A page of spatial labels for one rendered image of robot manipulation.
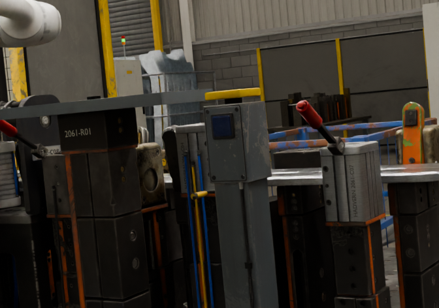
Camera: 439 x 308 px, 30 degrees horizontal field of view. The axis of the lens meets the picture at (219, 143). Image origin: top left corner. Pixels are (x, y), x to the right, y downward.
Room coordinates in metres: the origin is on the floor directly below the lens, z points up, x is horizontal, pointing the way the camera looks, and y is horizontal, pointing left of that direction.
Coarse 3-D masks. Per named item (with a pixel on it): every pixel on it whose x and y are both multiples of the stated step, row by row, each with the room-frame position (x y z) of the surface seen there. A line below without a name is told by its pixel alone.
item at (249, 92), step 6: (228, 90) 1.16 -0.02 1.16; (234, 90) 1.15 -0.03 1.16; (240, 90) 1.15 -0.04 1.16; (246, 90) 1.16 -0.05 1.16; (252, 90) 1.18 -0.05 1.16; (258, 90) 1.19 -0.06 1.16; (210, 96) 1.17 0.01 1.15; (216, 96) 1.17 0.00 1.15; (222, 96) 1.16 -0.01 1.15; (228, 96) 1.16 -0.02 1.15; (234, 96) 1.15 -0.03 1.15; (240, 96) 1.15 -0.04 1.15; (246, 96) 1.16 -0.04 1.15; (252, 96) 1.18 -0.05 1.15; (228, 102) 1.18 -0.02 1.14; (234, 102) 1.17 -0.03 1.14; (240, 102) 1.18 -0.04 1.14
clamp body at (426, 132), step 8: (424, 128) 1.52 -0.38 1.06; (432, 128) 1.52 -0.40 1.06; (400, 136) 1.54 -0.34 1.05; (424, 136) 1.51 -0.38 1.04; (432, 136) 1.51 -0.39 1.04; (400, 144) 1.54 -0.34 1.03; (424, 144) 1.51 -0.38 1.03; (432, 144) 1.51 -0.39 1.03; (400, 152) 1.54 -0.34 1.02; (424, 152) 1.52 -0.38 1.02; (432, 152) 1.51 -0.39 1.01; (400, 160) 1.54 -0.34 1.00; (432, 160) 1.51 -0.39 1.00
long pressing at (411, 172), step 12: (300, 168) 1.59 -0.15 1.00; (312, 168) 1.56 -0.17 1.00; (384, 168) 1.44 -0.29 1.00; (396, 168) 1.43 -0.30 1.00; (408, 168) 1.40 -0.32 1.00; (420, 168) 1.38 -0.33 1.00; (432, 168) 1.36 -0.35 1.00; (168, 180) 1.56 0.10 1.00; (276, 180) 1.43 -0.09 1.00; (288, 180) 1.42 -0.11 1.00; (300, 180) 1.40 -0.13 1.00; (312, 180) 1.39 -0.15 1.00; (384, 180) 1.32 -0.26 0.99; (396, 180) 1.31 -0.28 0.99; (408, 180) 1.30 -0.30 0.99; (420, 180) 1.29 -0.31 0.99; (432, 180) 1.29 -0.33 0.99
